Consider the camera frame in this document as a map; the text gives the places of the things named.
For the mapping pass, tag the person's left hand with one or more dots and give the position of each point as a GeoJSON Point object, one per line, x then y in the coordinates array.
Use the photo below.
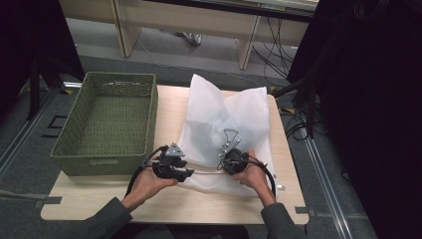
{"type": "Point", "coordinates": [149, 187]}

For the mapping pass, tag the light wooden bench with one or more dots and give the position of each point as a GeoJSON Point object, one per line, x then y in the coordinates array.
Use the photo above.
{"type": "Point", "coordinates": [199, 20]}

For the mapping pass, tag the green woven basket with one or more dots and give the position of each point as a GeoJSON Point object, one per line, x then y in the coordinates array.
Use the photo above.
{"type": "Point", "coordinates": [112, 126]}

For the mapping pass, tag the white mesh laundry bag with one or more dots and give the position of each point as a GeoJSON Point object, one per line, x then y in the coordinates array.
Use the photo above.
{"type": "Point", "coordinates": [205, 99]}

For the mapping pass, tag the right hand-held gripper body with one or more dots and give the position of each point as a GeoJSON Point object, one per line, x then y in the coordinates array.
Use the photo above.
{"type": "Point", "coordinates": [235, 162]}

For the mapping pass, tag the person's right hand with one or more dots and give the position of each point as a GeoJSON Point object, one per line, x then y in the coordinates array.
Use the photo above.
{"type": "Point", "coordinates": [255, 177]}

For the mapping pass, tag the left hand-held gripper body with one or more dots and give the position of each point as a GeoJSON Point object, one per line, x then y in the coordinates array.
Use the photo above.
{"type": "Point", "coordinates": [167, 164]}

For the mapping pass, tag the black metal stand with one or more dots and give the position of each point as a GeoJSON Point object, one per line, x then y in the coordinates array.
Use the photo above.
{"type": "Point", "coordinates": [35, 86]}
{"type": "Point", "coordinates": [308, 106]}

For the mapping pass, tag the black curtain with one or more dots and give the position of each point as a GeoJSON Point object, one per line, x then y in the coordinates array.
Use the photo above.
{"type": "Point", "coordinates": [371, 99]}
{"type": "Point", "coordinates": [33, 40]}

